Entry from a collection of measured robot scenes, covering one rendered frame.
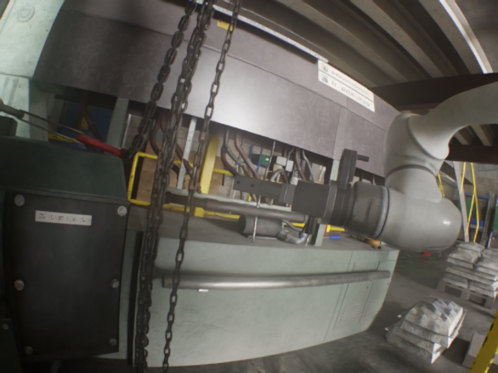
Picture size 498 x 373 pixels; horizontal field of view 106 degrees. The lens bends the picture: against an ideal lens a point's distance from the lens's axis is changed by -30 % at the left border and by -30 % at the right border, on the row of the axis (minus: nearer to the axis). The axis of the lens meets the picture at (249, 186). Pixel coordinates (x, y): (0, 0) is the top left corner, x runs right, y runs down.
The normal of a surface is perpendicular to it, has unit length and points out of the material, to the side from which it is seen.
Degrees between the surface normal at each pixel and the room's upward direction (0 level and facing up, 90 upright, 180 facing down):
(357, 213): 90
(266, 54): 78
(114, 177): 45
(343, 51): 90
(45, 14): 90
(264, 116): 90
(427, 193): 52
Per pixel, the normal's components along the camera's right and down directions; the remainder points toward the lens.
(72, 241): 0.72, 0.17
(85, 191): 0.66, -0.57
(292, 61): 0.49, -0.08
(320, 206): -0.24, -0.03
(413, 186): -0.22, -0.66
